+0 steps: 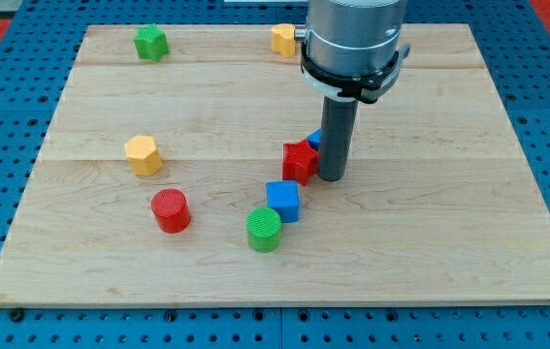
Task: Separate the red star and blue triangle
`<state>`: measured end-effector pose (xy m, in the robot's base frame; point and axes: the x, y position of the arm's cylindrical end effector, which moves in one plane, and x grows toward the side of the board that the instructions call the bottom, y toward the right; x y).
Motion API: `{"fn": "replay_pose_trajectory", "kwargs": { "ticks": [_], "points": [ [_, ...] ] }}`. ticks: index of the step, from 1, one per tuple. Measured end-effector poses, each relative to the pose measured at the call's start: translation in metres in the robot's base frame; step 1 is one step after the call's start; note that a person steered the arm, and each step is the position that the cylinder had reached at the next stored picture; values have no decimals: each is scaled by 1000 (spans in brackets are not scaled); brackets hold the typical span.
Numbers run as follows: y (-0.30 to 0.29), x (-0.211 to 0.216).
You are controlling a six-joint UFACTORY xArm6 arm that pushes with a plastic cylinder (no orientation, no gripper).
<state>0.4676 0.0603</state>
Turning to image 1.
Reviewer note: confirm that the red star block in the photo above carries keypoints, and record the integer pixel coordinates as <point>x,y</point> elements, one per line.
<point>299,162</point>

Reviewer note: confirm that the blue triangle block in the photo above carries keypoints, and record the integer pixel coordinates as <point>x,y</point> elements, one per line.
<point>313,139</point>

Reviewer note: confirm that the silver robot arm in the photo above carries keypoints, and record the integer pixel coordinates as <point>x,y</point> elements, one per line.
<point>350,50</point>

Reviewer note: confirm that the blue cube block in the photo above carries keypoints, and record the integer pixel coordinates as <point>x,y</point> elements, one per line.
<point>283,196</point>

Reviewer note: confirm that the green cylinder block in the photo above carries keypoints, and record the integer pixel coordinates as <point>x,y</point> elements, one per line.
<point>263,225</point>

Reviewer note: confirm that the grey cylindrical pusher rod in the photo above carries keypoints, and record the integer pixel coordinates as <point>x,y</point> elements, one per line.
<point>336,133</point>

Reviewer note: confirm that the red cylinder block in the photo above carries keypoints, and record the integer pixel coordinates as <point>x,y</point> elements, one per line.
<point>171,211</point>

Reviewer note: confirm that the wooden board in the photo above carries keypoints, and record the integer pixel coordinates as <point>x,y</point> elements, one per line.
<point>438,205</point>

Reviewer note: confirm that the yellow hexagon block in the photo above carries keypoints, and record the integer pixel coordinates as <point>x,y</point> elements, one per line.
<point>142,155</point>

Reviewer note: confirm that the yellow heart block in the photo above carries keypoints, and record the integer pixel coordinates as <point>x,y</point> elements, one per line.
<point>283,39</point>

